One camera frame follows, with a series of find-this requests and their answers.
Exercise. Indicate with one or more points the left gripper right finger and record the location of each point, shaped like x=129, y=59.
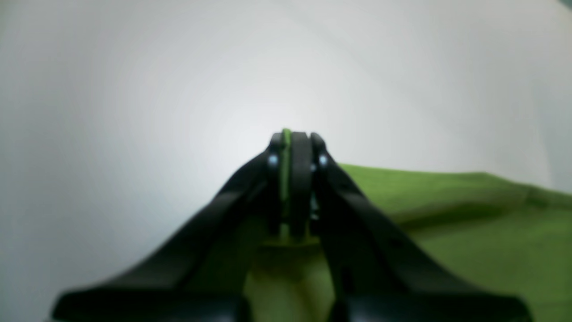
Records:
x=378, y=273

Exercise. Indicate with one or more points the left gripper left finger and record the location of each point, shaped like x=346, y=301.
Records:
x=198, y=274

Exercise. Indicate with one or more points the green T-shirt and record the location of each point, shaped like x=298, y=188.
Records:
x=506, y=237

